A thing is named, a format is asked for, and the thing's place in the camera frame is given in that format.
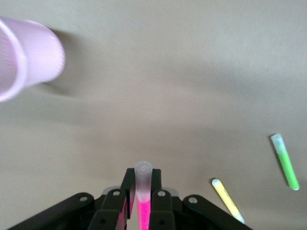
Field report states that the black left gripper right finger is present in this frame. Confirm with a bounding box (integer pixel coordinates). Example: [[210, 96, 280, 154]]
[[150, 169, 252, 230]]

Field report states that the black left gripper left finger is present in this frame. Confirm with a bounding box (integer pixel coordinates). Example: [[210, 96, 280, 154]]
[[7, 168, 137, 230]]

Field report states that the pink marker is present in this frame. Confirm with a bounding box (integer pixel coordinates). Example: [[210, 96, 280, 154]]
[[133, 161, 153, 230]]

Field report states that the yellow marker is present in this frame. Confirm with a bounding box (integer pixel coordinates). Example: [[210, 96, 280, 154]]
[[212, 178, 245, 225]]

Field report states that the green marker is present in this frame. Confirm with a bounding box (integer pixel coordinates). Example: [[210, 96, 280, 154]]
[[271, 133, 300, 191]]

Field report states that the pink mesh cup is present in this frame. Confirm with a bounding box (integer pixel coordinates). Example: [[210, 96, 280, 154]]
[[0, 16, 66, 103]]

